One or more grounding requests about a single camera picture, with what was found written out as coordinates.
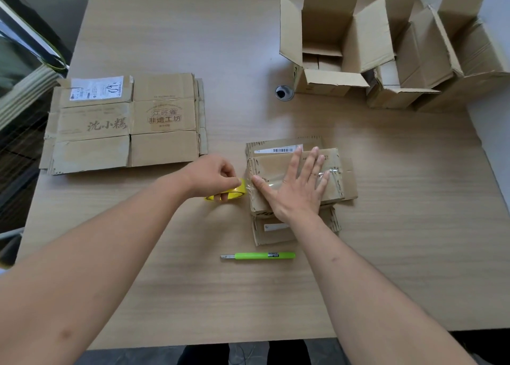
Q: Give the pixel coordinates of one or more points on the person's right little finger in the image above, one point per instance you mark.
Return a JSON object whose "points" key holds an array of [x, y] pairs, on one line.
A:
{"points": [[324, 182]]}

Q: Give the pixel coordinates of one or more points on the person's left hand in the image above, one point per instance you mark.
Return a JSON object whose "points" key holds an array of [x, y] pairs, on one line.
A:
{"points": [[203, 177]]}

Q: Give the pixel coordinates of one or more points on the yellow packing tape roll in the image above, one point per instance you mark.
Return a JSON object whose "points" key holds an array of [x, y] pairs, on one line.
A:
{"points": [[236, 192]]}

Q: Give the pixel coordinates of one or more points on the person's left fingers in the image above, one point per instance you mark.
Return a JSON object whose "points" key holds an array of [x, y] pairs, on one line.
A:
{"points": [[230, 174]]}

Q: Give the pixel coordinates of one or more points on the flattened printed cardboard box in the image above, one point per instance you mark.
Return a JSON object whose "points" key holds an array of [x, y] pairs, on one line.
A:
{"points": [[131, 118]]}

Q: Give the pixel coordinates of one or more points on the person's right forearm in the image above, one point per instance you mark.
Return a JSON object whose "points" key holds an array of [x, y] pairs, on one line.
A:
{"points": [[358, 293]]}

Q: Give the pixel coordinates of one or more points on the flattened plain cardboard box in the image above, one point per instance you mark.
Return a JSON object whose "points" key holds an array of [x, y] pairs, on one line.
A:
{"points": [[202, 114]]}

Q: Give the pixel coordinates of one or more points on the person's dark trousers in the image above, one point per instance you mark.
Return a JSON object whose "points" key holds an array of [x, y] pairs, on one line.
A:
{"points": [[243, 352]]}

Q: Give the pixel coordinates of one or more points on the person's right thumb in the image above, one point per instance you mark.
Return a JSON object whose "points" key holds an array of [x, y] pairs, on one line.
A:
{"points": [[263, 186]]}

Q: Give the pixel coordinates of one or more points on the person's left forearm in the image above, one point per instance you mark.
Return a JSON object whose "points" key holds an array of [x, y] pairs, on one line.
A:
{"points": [[91, 273]]}

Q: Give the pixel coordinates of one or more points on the open tall cardboard box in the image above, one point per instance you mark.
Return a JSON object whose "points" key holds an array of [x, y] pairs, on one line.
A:
{"points": [[326, 22]]}

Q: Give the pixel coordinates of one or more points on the small taped cardboard box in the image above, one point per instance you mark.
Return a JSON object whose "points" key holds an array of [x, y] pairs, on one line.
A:
{"points": [[275, 165]]}

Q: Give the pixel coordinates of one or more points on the beige slatted blind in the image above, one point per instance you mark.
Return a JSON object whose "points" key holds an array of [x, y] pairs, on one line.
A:
{"points": [[24, 94]]}

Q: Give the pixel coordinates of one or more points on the dark chair armrest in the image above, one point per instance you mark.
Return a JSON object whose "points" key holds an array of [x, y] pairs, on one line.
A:
{"points": [[10, 251]]}

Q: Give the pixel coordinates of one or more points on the person's right middle finger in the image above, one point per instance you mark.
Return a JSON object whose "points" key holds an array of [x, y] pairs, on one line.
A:
{"points": [[310, 163]]}

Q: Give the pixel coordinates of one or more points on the green utility knife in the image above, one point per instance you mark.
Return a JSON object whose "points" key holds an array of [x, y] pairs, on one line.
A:
{"points": [[263, 255]]}

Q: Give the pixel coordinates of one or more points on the person's right hand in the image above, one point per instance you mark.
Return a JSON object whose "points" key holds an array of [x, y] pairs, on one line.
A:
{"points": [[295, 199]]}

